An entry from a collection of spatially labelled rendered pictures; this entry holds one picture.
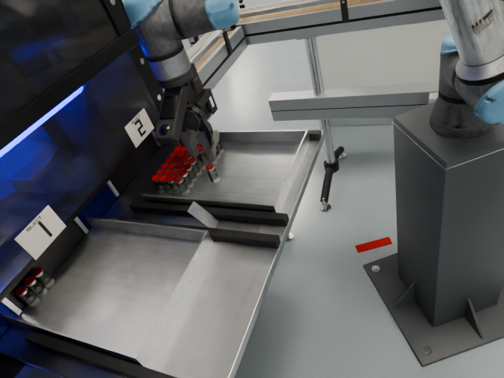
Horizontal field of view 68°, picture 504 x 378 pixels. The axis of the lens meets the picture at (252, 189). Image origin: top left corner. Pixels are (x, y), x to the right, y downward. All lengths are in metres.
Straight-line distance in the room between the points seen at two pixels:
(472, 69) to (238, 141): 0.55
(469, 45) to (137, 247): 0.76
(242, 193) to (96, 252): 0.35
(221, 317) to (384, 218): 1.38
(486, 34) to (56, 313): 0.94
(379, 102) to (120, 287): 1.35
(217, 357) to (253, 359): 0.99
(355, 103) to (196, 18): 1.19
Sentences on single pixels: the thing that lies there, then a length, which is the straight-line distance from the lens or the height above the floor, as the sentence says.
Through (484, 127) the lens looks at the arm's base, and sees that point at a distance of 1.08.
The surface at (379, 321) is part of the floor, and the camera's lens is 1.62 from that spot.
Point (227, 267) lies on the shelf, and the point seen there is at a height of 0.88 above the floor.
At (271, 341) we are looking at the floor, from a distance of 1.63.
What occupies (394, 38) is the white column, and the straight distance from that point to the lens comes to 2.30.
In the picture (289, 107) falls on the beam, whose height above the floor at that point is 0.51.
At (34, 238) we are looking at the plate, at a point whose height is 1.02.
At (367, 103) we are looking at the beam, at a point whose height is 0.51.
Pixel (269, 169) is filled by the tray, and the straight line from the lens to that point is 0.89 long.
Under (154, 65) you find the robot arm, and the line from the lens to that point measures 0.77.
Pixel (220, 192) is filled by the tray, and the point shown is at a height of 0.88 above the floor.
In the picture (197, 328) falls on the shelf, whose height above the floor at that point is 0.88.
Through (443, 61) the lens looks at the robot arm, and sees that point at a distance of 1.02.
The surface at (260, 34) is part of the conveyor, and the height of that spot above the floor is 0.88.
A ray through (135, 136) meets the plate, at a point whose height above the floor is 1.01.
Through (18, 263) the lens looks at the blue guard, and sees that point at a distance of 0.80.
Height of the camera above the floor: 1.42
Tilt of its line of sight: 39 degrees down
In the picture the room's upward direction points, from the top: 20 degrees counter-clockwise
